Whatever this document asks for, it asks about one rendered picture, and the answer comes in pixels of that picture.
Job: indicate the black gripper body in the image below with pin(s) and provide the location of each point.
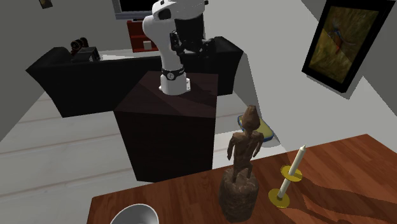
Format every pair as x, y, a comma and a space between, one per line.
191, 47

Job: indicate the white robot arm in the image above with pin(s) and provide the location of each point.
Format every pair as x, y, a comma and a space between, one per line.
167, 62

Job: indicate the red shelf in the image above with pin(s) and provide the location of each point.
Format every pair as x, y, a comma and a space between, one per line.
136, 35

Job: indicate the grey framed screen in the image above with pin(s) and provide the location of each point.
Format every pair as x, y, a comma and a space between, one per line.
133, 14

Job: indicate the dark robot stand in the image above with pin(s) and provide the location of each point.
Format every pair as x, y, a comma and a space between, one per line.
167, 130

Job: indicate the black sofa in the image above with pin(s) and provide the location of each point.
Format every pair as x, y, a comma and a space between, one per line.
93, 80

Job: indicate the black box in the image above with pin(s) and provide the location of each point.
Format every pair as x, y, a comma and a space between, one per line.
87, 54

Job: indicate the yellow cushion with blue edge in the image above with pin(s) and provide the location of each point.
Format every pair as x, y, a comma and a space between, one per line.
265, 130

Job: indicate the black framed bird picture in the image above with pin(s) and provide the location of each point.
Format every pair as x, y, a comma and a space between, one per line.
341, 43

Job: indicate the brown wooden figure on stump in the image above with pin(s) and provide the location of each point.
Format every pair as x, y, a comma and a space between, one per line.
240, 192

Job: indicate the white candle in gold holder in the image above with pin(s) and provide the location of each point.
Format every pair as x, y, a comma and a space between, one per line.
293, 169

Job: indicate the white bowl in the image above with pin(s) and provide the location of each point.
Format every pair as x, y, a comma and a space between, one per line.
136, 215

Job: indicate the brown wooden table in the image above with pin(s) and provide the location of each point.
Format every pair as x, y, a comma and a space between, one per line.
341, 192

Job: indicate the small wall picture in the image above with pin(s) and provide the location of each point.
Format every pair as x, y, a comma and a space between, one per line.
45, 3

